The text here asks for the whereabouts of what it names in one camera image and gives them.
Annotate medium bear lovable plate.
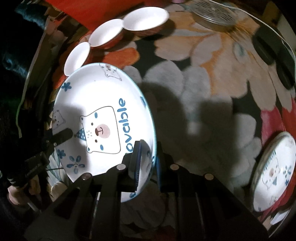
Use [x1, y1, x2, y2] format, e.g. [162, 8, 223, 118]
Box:
[52, 63, 157, 202]

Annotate red bowl plates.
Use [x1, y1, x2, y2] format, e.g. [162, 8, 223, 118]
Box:
[64, 42, 90, 76]

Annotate small bear lovable plate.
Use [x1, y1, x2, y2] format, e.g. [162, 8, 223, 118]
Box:
[251, 132, 295, 212]

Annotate red bowl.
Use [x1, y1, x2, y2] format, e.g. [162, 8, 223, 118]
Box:
[88, 19, 124, 50]
[123, 6, 170, 37]

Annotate large leaf pattern plate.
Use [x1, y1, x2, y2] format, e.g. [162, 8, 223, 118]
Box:
[250, 132, 295, 225]

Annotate person left hand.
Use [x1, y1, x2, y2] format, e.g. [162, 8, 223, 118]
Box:
[8, 175, 40, 206]

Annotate red bag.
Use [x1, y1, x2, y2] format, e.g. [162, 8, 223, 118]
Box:
[45, 0, 167, 31]

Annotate round metal perforated lid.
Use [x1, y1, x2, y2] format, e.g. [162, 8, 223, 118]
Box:
[190, 1, 237, 32]

